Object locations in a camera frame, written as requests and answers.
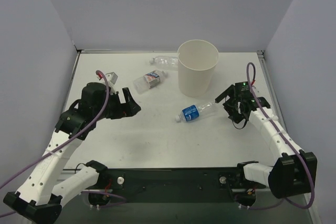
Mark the red white label bottle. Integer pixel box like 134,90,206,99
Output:
133,70,168,94

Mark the blue label plastic bottle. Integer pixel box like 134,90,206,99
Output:
175,101,217,123

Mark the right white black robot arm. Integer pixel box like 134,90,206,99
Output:
215,82,317,199

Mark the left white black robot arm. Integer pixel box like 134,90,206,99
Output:
3,82,141,223

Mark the white paper bin cup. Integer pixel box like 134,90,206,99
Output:
177,39,219,97

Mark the clear unlabelled plastic bottle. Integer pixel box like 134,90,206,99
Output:
149,56,179,71

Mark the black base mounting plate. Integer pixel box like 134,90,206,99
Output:
88,166,263,204

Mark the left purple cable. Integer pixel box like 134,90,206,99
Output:
0,70,127,214

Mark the purple cable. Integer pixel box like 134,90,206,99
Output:
0,70,127,214
245,62,316,210

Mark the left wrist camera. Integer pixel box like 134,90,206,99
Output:
96,72,118,93

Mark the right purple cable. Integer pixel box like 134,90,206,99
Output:
245,62,316,210

